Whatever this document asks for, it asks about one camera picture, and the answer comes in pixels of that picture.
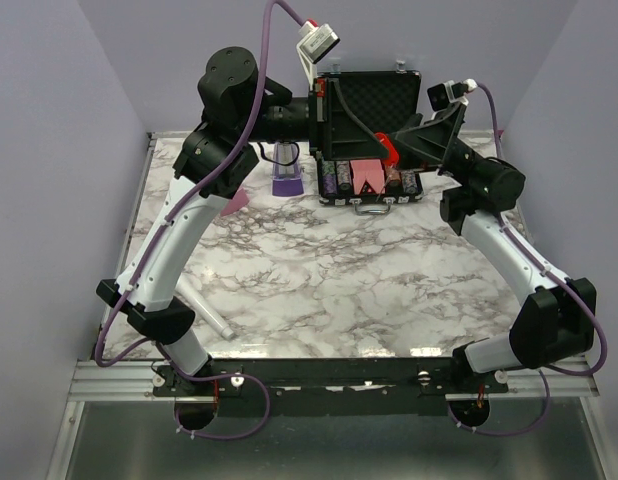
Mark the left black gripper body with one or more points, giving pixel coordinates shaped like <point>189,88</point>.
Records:
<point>319,109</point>

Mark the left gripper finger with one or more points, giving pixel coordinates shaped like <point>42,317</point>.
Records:
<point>366,148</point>
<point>354,114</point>

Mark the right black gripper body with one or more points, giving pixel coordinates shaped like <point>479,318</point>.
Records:
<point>451,145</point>

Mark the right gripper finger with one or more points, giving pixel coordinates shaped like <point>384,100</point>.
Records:
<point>431,131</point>
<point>416,152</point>

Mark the red key fob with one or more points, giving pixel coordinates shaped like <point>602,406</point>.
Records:
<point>387,145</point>

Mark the silver key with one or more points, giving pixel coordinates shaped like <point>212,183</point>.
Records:
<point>391,181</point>

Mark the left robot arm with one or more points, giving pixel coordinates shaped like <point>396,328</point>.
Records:
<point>240,105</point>

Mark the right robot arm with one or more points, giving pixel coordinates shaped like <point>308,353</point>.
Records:
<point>555,318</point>

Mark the black poker chip case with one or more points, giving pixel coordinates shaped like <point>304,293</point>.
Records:
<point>397,94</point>

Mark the pink playing card deck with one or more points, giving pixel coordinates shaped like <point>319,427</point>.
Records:
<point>367,172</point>

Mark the purple metronome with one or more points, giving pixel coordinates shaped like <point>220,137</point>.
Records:
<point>287,173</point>

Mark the pink metronome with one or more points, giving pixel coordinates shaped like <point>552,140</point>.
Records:
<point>239,201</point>

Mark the white microphone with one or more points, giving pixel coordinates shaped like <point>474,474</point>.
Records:
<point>204,309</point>

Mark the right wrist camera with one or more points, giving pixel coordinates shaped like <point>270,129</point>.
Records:
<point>444,94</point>

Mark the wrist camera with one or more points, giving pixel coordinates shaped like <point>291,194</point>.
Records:
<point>444,94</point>
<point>316,41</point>

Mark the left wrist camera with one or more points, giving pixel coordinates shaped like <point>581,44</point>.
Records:
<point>316,41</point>

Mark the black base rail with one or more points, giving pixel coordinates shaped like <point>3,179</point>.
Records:
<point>325,387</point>

